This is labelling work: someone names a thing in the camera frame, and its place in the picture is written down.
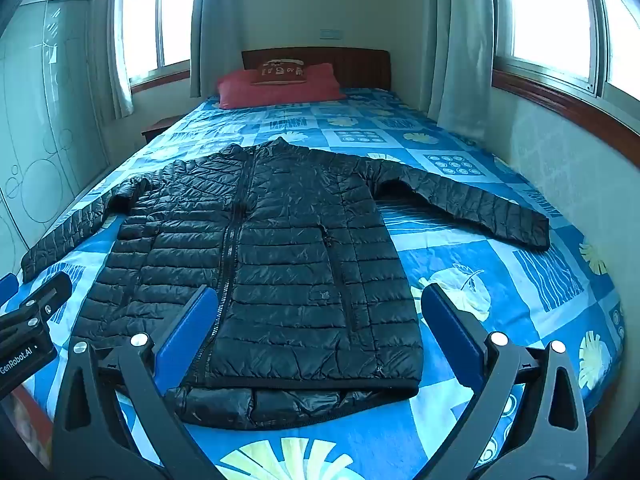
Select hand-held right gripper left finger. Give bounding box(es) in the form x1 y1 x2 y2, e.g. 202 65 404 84
51 285 226 480

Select small brown printed cushion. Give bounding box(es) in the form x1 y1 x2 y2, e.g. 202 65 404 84
250 60 307 86

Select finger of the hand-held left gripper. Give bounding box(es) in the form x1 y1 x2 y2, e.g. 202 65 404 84
0 273 19 306
0 272 73 341

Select short wooden window sill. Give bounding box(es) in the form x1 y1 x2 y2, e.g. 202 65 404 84
130 70 191 94

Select wide grey curtain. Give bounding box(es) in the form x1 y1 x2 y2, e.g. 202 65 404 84
434 0 502 142

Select wooden nightstand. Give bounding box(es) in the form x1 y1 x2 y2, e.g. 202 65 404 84
141 115 182 144

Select large window with white frame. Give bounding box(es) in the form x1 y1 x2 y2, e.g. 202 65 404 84
492 0 640 106

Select blue leaf-patterned bed blanket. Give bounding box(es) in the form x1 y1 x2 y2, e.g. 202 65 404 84
10 87 626 480

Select long wooden window sill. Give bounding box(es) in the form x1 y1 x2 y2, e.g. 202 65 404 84
492 69 640 137

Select small window with white frame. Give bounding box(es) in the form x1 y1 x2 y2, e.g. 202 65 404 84
122 0 198 86

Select narrow white curtain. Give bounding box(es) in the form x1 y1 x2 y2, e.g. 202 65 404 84
106 0 134 121

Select wooden bed headboard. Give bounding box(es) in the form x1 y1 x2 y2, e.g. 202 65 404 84
241 47 391 92

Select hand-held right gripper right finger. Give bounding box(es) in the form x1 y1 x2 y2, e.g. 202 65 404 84
421 282 591 480

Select white wardrobe with circle pattern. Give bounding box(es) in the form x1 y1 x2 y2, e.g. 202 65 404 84
0 0 113 281

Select black quilted puffer jacket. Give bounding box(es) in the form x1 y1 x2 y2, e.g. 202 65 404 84
21 136 552 431

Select red pillow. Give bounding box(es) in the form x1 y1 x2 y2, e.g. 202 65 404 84
216 63 347 110

